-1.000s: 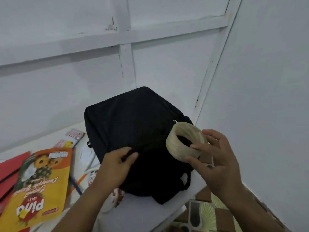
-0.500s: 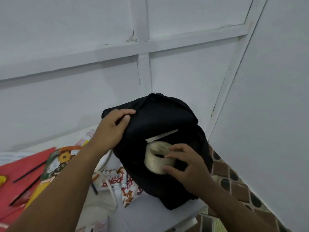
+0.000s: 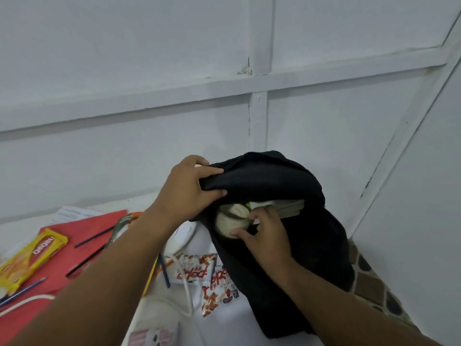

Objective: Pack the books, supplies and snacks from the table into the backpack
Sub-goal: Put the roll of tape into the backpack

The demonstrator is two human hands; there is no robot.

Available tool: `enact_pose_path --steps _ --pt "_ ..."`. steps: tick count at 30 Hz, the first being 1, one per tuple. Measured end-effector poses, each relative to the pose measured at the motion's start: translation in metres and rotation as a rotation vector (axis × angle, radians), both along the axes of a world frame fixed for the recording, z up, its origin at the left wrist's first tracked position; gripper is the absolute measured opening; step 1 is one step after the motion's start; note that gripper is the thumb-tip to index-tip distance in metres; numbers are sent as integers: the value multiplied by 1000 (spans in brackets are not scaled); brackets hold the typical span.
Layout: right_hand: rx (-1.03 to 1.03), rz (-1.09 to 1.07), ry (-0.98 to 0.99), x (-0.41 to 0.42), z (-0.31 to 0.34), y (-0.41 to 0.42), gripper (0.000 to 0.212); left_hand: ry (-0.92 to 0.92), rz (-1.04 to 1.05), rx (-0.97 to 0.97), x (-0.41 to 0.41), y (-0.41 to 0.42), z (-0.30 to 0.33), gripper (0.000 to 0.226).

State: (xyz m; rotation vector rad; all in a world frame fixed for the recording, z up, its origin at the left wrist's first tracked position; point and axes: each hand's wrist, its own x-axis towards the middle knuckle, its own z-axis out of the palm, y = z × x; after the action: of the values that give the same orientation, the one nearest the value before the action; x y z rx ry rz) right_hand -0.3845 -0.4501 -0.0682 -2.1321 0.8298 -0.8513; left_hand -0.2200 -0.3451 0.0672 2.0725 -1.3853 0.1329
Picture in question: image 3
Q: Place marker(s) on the person's right hand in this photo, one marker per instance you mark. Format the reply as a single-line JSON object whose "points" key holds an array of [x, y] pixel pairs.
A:
{"points": [[268, 237]]}

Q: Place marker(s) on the person's left hand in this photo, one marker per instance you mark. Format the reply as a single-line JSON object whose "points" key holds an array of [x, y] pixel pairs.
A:
{"points": [[182, 198]]}

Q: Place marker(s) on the person's right thumb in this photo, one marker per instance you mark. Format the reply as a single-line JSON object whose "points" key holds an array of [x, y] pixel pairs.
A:
{"points": [[240, 232]]}

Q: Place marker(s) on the person's left thumb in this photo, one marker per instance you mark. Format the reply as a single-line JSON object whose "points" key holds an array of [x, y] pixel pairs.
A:
{"points": [[214, 194]]}

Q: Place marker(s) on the person's left middle finger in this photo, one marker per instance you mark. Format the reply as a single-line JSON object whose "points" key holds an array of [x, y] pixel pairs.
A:
{"points": [[198, 160]]}

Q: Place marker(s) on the white tape roll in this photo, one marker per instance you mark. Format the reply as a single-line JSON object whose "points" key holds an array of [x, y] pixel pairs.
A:
{"points": [[230, 221]]}

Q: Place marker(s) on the black cloth bag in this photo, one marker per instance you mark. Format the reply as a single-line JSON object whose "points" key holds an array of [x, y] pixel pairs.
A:
{"points": [[288, 226]]}

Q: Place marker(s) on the person's left forearm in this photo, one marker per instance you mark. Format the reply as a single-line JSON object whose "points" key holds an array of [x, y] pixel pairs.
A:
{"points": [[104, 281]]}

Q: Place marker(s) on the person's right forearm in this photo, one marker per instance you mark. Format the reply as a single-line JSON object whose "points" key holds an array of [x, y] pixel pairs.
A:
{"points": [[342, 309]]}

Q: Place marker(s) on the green and white book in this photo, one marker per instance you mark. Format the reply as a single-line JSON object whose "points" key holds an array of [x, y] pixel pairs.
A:
{"points": [[284, 207]]}

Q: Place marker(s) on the white orange snack packet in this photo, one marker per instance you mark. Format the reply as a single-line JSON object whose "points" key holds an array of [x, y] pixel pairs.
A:
{"points": [[219, 290], [192, 268]]}

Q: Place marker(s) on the blue pen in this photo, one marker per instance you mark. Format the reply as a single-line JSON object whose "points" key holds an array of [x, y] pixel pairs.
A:
{"points": [[165, 272]]}

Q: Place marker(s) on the green and orange scissors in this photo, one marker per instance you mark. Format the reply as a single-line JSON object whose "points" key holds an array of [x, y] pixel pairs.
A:
{"points": [[120, 226]]}

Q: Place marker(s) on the yellow pencil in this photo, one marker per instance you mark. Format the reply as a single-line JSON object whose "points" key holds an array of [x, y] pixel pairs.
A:
{"points": [[151, 277]]}

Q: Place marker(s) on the dark pencil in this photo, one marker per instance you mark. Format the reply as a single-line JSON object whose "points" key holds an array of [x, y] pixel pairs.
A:
{"points": [[94, 237], [86, 261]]}

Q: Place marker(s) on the pink and white box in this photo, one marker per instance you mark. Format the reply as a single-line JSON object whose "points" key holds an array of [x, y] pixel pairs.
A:
{"points": [[153, 335]]}

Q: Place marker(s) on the white printed paper sheet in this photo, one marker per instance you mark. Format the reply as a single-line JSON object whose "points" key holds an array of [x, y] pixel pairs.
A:
{"points": [[74, 213]]}

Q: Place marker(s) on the red folder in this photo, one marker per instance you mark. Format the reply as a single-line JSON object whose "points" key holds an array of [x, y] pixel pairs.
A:
{"points": [[54, 263]]}

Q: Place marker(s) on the yellow snack packet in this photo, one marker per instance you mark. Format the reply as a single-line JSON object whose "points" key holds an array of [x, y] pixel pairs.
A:
{"points": [[28, 259]]}

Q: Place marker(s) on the blue pencil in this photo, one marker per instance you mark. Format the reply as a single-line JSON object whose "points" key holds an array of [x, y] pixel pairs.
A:
{"points": [[23, 290]]}

